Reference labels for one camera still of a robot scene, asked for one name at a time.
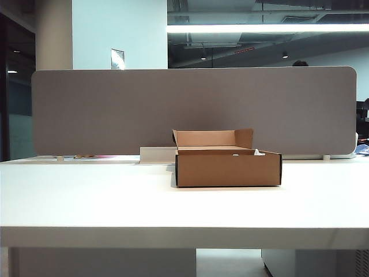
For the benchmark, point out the framed wall poster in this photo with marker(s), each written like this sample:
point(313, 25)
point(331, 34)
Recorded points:
point(117, 59)

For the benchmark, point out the dark-haired person head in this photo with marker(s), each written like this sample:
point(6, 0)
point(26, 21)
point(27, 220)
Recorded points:
point(299, 63)

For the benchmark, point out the red ceiling sign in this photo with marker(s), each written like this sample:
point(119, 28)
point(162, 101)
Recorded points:
point(244, 50)

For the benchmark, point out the blue cloth item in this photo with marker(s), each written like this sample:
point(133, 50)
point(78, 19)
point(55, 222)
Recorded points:
point(363, 149)

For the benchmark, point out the wing-shaped white paper ball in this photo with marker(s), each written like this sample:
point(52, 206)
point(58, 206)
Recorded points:
point(258, 152)

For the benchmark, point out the brown cardboard box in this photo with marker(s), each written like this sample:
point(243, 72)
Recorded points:
point(227, 170)

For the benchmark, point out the white divider foot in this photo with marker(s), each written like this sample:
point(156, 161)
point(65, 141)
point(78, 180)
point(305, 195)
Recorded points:
point(60, 158)
point(326, 157)

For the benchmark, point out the grey fabric desk divider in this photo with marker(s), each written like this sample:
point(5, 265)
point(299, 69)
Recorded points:
point(115, 109)

